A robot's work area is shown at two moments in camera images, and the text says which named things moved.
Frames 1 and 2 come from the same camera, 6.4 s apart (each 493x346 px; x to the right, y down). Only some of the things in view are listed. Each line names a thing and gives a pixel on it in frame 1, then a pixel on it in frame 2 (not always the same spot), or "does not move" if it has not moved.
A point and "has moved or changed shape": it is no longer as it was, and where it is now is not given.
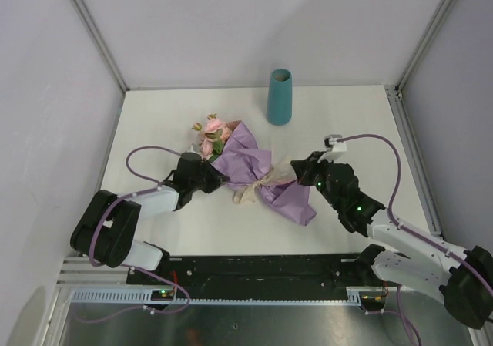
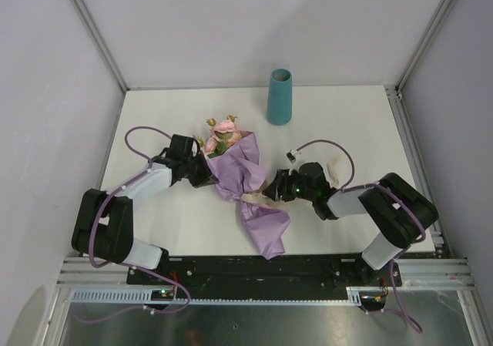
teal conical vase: [279, 105] does not move
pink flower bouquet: [216, 132] has moved or changed shape
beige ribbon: [280, 173] → [264, 197]
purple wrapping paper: [246, 166] has moved or changed shape
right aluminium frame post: [440, 16] does not move
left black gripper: [216, 178] → [206, 176]
